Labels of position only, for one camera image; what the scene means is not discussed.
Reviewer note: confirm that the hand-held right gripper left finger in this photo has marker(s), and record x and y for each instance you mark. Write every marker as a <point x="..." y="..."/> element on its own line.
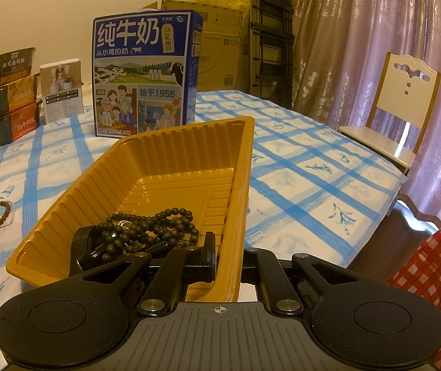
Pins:
<point x="201" y="266"/>

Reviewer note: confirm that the yellow plastic tray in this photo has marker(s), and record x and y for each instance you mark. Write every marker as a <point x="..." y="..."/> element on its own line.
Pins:
<point x="158" y="162"/>

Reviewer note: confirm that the pink patterned curtain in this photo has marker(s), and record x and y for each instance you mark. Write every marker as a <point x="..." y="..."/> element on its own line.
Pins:
<point x="359" y="46"/>

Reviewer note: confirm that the small white box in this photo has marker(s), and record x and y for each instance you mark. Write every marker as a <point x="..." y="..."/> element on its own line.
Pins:
<point x="62" y="92"/>

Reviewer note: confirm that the black folding ladder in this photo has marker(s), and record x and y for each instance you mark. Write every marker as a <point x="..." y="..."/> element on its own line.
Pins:
<point x="272" y="38"/>

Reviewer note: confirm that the orange label instant food bowl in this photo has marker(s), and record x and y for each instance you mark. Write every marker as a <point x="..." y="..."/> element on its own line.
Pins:
<point x="16" y="123"/>

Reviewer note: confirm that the black instant food bowl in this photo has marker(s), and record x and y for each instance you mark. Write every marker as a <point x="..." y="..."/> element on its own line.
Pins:
<point x="6" y="67"/>

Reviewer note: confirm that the blue milk carton box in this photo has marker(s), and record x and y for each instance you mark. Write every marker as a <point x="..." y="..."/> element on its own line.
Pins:
<point x="139" y="85"/>

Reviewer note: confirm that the yellow label instant food bowl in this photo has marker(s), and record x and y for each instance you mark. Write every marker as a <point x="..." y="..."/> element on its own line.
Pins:
<point x="12" y="94"/>

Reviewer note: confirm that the brown cardboard box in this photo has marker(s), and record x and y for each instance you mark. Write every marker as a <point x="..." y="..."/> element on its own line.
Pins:
<point x="220" y="54"/>

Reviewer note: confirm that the red checkered cloth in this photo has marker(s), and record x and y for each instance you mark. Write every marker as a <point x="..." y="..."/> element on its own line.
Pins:
<point x="436" y="278"/>

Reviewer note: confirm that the blue checked tablecloth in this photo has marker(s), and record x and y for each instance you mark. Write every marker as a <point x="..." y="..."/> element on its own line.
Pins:
<point x="301" y="170"/>

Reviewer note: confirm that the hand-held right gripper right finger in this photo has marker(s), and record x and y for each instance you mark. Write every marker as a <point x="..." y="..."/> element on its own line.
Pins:
<point x="261" y="261"/>

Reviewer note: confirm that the white wooden chair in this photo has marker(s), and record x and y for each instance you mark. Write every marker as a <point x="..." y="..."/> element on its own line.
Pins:
<point x="405" y="92"/>

